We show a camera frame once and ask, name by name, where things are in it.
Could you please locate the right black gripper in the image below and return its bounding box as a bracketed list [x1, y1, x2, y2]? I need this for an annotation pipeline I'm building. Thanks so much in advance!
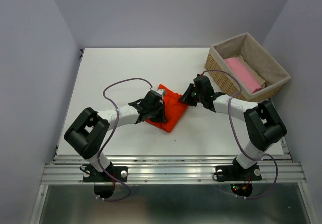
[177, 83, 204, 106]

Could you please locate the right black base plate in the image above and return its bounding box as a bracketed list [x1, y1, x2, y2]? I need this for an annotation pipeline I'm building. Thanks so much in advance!
[212, 165, 262, 182]

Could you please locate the orange t shirt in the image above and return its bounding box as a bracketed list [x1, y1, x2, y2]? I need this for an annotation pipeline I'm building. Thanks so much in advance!
[147, 84, 188, 133]

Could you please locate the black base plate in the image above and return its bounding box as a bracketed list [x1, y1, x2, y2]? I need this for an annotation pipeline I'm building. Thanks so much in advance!
[80, 164, 128, 183]
[212, 165, 262, 182]

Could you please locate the aluminium mounting rail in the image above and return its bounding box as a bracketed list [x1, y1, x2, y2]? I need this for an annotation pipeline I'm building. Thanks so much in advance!
[41, 154, 306, 185]

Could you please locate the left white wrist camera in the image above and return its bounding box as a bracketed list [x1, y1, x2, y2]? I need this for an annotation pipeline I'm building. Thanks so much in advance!
[155, 89, 166, 98]

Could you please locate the beige rolled t shirt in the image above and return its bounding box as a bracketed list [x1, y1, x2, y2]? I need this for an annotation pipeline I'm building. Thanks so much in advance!
[238, 55, 266, 88]

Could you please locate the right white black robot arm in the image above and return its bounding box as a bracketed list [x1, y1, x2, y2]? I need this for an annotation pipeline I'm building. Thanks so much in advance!
[179, 75, 287, 179]

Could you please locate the pink rolled t shirt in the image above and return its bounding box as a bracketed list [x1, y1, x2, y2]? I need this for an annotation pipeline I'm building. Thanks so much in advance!
[225, 57, 262, 93]

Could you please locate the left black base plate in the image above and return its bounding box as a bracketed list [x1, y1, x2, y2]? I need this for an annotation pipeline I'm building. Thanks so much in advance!
[80, 164, 128, 183]

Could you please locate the wicker basket with liner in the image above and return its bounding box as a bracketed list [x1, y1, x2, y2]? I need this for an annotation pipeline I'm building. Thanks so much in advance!
[205, 33, 291, 102]

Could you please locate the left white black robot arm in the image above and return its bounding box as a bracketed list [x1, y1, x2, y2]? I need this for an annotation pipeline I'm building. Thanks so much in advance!
[64, 89, 167, 181]

